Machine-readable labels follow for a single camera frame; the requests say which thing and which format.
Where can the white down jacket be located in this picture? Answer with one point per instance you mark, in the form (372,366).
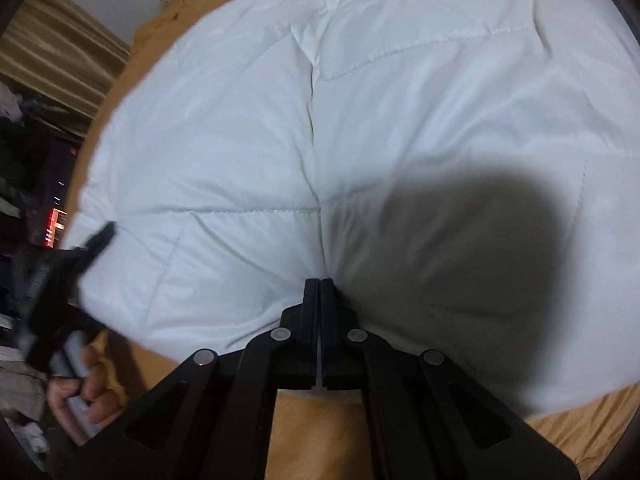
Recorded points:
(465,171)

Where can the orange-brown bed quilt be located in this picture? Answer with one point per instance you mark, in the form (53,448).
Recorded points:
(313,439)

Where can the gold-green curtain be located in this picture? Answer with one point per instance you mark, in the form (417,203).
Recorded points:
(57,55)

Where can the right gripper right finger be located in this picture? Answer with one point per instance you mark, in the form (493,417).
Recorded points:
(426,417)

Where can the person's left hand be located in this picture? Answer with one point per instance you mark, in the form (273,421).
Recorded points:
(103,403)

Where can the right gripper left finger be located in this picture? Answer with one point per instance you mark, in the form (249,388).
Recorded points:
(211,417)

